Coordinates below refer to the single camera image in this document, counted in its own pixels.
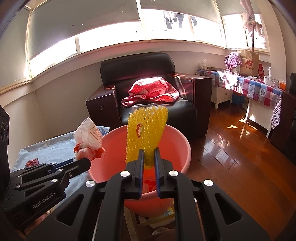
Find white table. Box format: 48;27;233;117
245;95;274;138

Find draped cloth on pole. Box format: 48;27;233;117
240;0;266;52

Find red polka dot cloth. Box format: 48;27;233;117
121;77;179;108

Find pink checkered cloth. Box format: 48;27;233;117
224;51;242;70

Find white side cabinet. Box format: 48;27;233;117
211;85;233;109

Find black leather armchair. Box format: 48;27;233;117
85;52;212;142

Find patterned paper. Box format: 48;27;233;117
25;158;40;168

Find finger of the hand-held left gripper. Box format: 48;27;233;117
15;158;92;197
10;159;78;183

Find brown paper shopping bag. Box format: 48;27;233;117
237;46;260;77

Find red paper decoration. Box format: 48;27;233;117
257;63;265;81

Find red plastic wrapper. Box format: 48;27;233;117
142;177;158;193

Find blue storage box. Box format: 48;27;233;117
232;92;245;105

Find hanging clothes outside window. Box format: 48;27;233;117
163;10;198;29

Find pink plastic basin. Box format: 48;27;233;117
88;125;192;217

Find light blue floral tablecloth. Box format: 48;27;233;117
11;125;110;209

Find checkered cloth covered table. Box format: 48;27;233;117
196;69;284;130

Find yellow plastic mesh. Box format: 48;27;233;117
125;104;169;168

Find grey roller blind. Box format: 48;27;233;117
218;0;275;17
27;0;142;62
0;7;31;87
139;0;223;25

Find white red-printed plastic bag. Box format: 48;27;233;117
73;117;106;163

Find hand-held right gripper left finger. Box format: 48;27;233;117
26;148;145;241

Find dark wooden cabinet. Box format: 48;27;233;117
270;72;296;154

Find white pot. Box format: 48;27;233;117
264;67;274;86

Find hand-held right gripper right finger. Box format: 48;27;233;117
154;147;271;241

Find printed cardboard box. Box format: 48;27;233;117
124;204;176;231

